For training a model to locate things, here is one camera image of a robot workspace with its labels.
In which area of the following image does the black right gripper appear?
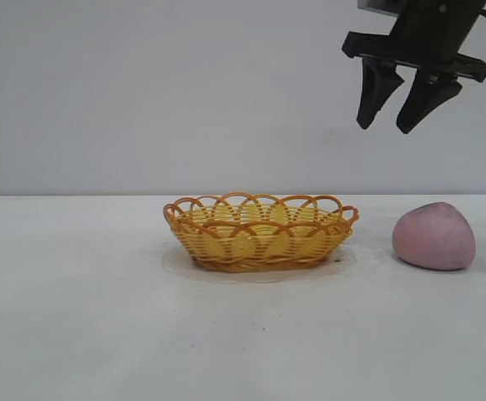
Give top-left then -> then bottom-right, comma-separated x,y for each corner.
342,0 -> 486,135

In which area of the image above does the pink peach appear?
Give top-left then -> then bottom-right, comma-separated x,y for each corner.
392,201 -> 477,272

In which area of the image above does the yellow orange woven basket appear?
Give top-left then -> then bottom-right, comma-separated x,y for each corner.
162,191 -> 360,273

